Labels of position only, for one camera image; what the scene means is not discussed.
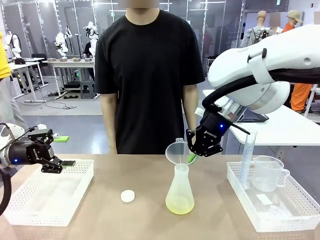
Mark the mannequin in grey jacket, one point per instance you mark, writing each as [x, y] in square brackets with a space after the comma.
[255, 35]

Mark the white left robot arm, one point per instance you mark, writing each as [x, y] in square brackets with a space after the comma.
[15, 131]

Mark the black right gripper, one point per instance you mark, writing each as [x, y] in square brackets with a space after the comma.
[210, 130]

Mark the white paper slip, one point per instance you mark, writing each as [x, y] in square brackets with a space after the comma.
[263, 199]

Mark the large white table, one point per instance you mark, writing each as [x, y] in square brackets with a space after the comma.
[282, 130]

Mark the bystander in yellow shirt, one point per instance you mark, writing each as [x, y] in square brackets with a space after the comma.
[5, 62]

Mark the clear plastic measuring beaker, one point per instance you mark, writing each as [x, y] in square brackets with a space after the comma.
[265, 177]

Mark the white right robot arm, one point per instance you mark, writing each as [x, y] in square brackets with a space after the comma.
[287, 55]

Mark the clear graduated cylinder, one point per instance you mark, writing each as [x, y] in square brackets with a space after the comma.
[246, 162]

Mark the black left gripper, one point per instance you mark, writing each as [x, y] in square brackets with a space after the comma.
[30, 153]

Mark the black step stool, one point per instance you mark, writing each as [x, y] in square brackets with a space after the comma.
[87, 90]

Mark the white perforated plastic basket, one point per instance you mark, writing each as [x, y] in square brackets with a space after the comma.
[50, 195]
[282, 215]

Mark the translucent plastic funnel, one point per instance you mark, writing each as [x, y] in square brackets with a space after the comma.
[175, 153]

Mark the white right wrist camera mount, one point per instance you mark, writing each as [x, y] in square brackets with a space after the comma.
[200, 111]

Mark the conical flask with yellow liquid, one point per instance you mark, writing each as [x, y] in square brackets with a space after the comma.
[180, 200]

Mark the white round cap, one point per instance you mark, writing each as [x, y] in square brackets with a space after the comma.
[128, 196]

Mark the person in black t-shirt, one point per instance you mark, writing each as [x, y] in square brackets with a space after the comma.
[150, 75]

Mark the mannequin in orange jumpsuit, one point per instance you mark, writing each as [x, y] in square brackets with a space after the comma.
[300, 97]

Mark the white desk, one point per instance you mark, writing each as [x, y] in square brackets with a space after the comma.
[70, 62]
[27, 66]

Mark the white humanoid robot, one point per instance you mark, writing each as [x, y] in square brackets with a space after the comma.
[92, 35]
[13, 43]
[61, 45]

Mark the person's right forearm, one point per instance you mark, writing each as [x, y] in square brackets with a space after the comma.
[110, 135]

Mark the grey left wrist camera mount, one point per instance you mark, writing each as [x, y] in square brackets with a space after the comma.
[41, 127]

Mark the person's left forearm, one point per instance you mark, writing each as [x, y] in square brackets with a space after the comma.
[191, 117]

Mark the black laptop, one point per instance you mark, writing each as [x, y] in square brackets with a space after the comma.
[255, 117]

